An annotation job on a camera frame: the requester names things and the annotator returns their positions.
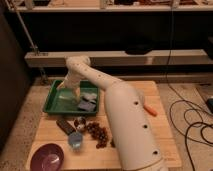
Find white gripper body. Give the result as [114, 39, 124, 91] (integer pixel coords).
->
[57, 75, 81, 99]

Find dark purple grape bunch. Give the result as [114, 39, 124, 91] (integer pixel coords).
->
[86, 122, 108, 149]

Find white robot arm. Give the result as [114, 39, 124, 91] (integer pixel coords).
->
[63, 56, 169, 171]

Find green plastic tray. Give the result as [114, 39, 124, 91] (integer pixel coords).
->
[43, 80, 100, 116]

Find grey blue sponge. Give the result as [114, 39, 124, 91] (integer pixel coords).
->
[78, 93, 97, 112]

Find dark brown rectangular block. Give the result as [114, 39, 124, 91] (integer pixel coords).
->
[56, 119, 75, 135]

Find wooden shelf beam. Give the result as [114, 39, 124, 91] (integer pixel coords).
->
[25, 49, 213, 68]

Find metal diagonal pole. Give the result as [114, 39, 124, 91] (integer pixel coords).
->
[5, 0, 49, 84]

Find light blue cup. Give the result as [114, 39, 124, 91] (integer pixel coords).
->
[68, 132, 83, 149]

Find orange carrot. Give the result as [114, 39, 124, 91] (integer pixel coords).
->
[144, 104, 158, 117]

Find black cables on floor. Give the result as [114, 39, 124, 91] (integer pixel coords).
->
[165, 6, 213, 171]

